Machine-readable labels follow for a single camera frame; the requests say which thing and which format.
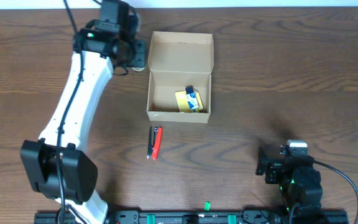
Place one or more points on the yellow sticky note pad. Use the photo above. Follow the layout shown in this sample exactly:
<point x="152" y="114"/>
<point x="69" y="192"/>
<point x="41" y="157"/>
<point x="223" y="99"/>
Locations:
<point x="183" y="104"/>

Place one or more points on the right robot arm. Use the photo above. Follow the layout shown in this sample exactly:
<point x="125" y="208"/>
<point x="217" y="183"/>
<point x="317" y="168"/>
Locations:
<point x="299" y="182"/>

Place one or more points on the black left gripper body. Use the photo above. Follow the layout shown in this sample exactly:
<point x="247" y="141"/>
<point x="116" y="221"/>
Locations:
<point x="127" y="55"/>

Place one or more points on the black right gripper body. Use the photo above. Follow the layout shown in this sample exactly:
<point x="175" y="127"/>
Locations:
<point x="273" y="172"/>

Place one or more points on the blue white staples box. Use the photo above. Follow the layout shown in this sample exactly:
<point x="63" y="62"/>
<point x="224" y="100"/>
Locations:
<point x="192" y="102"/>

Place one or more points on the black yellow correction tape dispenser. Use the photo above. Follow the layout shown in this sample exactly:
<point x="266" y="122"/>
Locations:
<point x="138" y="69"/>

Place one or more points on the open brown cardboard box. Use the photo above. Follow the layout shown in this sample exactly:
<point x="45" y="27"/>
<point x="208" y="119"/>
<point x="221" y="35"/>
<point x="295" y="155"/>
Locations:
<point x="178" y="60"/>

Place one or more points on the red black stapler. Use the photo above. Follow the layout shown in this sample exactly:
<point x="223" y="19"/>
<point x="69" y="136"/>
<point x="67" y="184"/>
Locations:
<point x="154" y="143"/>

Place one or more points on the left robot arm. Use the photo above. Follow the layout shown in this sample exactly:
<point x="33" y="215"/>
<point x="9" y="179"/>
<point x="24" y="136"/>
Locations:
<point x="56" y="164"/>

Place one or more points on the small green clip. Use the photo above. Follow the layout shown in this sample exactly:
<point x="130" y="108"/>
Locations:
<point x="207" y="206"/>

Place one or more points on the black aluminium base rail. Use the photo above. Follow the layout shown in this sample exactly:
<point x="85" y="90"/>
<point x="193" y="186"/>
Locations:
<point x="243" y="217"/>

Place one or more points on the yellow blue highlighter marker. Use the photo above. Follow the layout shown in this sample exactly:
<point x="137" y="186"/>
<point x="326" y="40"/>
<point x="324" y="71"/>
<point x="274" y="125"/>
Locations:
<point x="189" y="89"/>

